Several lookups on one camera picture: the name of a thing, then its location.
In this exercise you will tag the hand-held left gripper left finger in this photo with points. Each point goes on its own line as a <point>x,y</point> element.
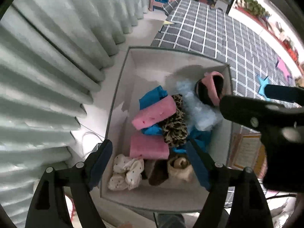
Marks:
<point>102,161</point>

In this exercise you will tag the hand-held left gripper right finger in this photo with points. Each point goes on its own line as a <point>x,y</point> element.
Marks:
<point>197,161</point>

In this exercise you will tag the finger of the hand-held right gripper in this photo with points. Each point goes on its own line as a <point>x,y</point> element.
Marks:
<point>237,111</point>
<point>285,92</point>

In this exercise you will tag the beige sock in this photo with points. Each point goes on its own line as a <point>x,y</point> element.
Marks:
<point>180,171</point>

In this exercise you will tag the white polka dot scrunchie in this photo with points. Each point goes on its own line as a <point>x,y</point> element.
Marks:
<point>125,171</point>

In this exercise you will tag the leopard print scrunchie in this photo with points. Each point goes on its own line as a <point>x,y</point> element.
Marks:
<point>174,128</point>

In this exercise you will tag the light blue fluffy scrunchie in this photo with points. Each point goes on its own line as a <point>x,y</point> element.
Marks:
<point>197,111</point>

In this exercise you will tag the brown striped sock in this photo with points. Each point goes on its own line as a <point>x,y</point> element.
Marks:
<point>158,173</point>

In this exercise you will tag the pink sponge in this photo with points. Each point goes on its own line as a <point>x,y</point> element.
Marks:
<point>147,147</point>
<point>152,114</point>

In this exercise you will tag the grey storage box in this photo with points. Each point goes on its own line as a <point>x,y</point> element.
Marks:
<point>152,71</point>

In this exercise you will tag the white low cabinet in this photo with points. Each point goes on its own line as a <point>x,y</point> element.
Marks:
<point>251,21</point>

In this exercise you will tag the checkered star blanket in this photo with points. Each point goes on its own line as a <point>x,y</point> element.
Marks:
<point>201,28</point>

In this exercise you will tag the pale green curtain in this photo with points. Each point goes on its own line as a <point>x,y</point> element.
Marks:
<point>47,52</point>

